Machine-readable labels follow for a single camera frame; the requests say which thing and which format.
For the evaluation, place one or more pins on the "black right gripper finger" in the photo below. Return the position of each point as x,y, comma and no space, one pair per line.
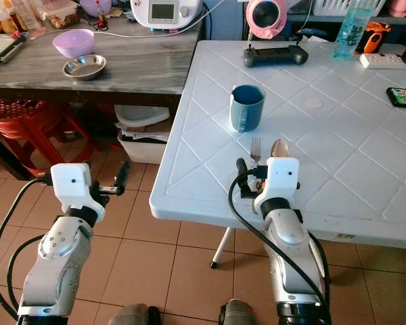
242,169

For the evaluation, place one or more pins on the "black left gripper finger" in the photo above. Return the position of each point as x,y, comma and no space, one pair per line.
123,175

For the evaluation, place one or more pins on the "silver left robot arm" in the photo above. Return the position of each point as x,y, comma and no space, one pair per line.
54,271

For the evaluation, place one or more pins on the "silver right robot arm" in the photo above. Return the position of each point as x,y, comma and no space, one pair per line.
294,264

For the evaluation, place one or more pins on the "metal fork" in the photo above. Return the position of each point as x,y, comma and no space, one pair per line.
256,150

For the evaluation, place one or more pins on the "white storage box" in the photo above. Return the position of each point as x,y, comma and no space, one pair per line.
142,147

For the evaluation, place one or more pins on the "metal spoon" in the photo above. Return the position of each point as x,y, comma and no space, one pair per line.
280,149

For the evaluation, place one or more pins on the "blue mug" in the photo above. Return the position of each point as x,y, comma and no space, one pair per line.
247,112

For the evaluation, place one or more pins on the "white plastic folding table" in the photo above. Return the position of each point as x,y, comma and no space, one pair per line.
352,169

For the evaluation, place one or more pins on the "grey wooden table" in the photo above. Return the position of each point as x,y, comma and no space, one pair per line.
149,68

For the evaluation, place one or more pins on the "red plastic stool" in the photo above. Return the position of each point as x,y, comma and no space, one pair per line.
20,125

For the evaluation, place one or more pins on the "round metal dish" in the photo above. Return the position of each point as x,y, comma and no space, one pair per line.
84,68

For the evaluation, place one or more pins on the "black remote controller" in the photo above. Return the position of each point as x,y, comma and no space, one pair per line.
276,56

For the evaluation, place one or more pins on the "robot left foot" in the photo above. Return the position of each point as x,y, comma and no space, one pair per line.
132,316

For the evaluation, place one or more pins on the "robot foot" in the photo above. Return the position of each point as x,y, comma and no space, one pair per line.
132,316
247,313

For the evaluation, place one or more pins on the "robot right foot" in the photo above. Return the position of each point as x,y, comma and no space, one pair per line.
247,313

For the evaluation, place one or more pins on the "large purple plastic bowl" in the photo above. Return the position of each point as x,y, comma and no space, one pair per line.
73,45

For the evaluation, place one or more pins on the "pink round appliance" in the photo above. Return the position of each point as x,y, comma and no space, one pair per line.
266,17

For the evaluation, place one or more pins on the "white appliance with screen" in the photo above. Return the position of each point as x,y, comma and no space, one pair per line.
164,12

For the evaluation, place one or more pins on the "small purple bowl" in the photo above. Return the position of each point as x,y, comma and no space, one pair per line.
95,7

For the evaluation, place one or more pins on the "black smartphone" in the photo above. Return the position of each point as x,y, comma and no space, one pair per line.
404,97

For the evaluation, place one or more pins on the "clear food container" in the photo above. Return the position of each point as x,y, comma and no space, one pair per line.
59,15

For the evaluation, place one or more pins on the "dark green tray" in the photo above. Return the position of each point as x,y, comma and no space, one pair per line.
0,53

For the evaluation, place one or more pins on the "white power strip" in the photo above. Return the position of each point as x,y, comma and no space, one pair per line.
380,61

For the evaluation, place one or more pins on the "clear blue water bottle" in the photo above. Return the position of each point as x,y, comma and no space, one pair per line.
350,30

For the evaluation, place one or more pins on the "orange black hand tool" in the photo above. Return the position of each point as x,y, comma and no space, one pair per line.
373,37

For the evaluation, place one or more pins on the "white plastic basket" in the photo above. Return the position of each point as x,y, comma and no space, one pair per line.
335,7

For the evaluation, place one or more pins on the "bag of fruit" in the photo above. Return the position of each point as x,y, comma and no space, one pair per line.
0,20

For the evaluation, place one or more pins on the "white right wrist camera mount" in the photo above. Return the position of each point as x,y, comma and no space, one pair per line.
281,177

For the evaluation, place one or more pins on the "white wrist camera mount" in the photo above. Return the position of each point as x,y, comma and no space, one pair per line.
71,183
281,177

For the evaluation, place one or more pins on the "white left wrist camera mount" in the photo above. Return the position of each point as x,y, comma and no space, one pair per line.
71,183

